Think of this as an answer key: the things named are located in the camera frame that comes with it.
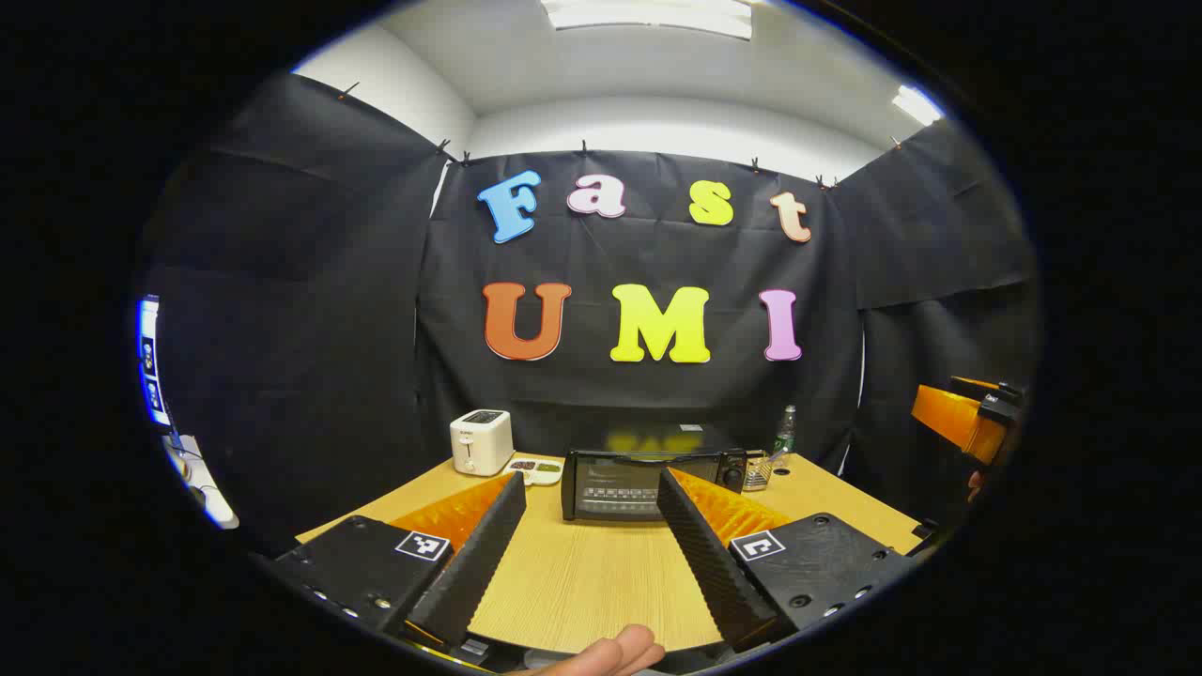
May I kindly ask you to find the long ceiling light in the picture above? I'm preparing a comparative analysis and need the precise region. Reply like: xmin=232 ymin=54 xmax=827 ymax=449
xmin=540 ymin=0 xmax=755 ymax=41

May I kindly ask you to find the white divided snack dish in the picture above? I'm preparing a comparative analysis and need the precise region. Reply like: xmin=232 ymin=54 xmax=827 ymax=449
xmin=502 ymin=455 xmax=564 ymax=487

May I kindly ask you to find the metal mesh holder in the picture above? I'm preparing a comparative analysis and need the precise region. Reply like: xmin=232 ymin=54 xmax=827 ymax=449
xmin=744 ymin=451 xmax=786 ymax=493

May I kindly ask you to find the black electric oven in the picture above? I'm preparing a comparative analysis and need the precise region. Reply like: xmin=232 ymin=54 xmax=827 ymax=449
xmin=561 ymin=422 xmax=752 ymax=523

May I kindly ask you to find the computer monitor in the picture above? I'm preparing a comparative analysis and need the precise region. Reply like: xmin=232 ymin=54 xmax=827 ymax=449
xmin=138 ymin=296 xmax=173 ymax=429

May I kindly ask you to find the black backdrop cloth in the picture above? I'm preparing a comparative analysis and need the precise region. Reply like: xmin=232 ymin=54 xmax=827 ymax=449
xmin=141 ymin=70 xmax=1039 ymax=555

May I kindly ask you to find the white toaster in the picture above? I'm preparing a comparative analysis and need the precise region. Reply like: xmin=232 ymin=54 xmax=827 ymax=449
xmin=449 ymin=409 xmax=516 ymax=478

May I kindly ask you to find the small ceiling light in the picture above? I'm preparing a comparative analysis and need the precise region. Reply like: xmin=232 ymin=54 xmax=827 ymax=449
xmin=892 ymin=84 xmax=944 ymax=127

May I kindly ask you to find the white side desk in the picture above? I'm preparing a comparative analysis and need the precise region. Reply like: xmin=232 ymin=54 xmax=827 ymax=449
xmin=162 ymin=434 xmax=240 ymax=530

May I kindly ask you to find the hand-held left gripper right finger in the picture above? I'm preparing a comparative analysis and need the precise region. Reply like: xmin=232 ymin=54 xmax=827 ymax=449
xmin=655 ymin=468 xmax=919 ymax=654

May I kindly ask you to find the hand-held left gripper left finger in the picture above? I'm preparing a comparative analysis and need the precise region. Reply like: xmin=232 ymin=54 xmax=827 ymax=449
xmin=268 ymin=471 xmax=528 ymax=653

